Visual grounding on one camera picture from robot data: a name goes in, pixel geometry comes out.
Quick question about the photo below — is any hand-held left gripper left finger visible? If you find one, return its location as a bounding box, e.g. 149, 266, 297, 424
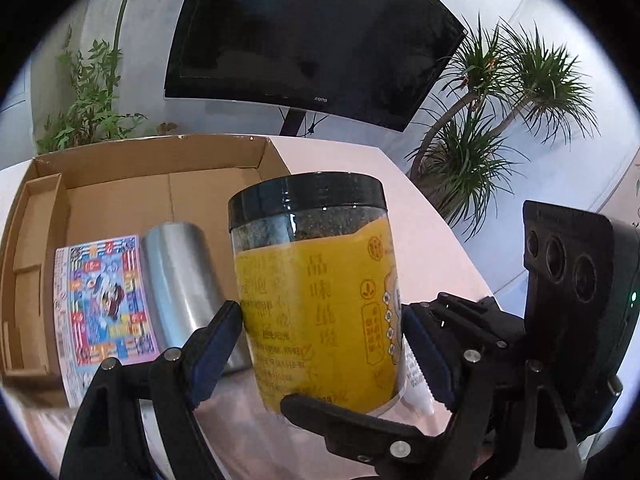
60, 300, 245, 480

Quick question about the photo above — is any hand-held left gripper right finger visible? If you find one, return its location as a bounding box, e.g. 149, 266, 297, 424
403, 304, 587, 480

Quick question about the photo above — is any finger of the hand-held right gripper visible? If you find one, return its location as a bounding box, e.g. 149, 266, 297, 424
280, 393, 469, 480
425, 290, 527, 362

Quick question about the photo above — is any yellow label jar black lid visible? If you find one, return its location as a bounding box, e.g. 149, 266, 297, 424
228, 172, 405, 416

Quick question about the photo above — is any brown cardboard box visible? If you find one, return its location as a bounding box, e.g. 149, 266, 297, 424
0, 133, 291, 409

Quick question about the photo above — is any white tube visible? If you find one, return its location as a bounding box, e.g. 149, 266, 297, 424
402, 342, 437, 416

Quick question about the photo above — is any silver metal can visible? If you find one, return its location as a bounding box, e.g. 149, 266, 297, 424
139, 221, 251, 376

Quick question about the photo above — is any spiky leaf dracaena plant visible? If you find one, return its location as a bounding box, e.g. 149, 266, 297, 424
407, 12, 601, 244

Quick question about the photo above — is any black television stand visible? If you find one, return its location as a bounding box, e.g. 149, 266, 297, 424
278, 108, 322, 137

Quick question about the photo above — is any tall thin bamboo plant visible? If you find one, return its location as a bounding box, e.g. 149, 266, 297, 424
37, 0, 199, 154

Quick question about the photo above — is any black flat screen television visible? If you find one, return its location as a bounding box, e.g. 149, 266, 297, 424
163, 0, 469, 134

